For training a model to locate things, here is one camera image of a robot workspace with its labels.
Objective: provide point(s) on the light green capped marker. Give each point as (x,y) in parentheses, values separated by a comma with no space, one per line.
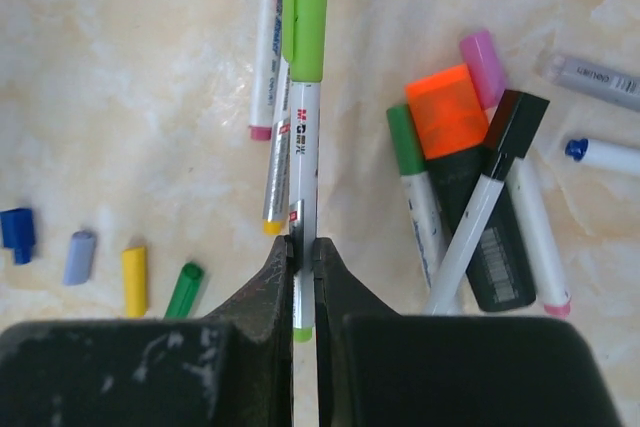
(303,44)

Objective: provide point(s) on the grey blue marker cap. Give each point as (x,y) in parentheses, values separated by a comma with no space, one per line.
(80,257)

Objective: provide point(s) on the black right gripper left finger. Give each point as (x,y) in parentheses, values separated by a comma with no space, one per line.
(231,367)

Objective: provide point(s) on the black capped white marker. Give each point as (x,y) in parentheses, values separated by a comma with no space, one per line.
(480,207)

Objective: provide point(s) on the yellow capped marker in group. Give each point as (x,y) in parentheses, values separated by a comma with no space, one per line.
(275,207)

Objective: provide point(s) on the pink tipped white marker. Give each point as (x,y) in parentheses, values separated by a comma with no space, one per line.
(489,80)

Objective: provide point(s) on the pink capped marker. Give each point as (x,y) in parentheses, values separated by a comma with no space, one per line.
(266,69)

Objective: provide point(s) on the yellow marker cap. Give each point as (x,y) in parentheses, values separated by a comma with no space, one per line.
(134,265)

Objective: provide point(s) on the grey purple pen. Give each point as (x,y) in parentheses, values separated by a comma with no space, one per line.
(593,80)

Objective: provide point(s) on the green marker cap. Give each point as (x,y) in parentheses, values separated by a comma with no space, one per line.
(185,291)

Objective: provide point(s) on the orange highlighter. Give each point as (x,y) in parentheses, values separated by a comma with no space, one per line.
(475,197)

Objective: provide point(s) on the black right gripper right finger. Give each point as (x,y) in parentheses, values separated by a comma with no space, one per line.
(377,367)

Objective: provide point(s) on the dark green capped marker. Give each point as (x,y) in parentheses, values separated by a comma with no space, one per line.
(419,193)

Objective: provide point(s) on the blue tipped white marker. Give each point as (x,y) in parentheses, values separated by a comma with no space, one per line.
(604,155)

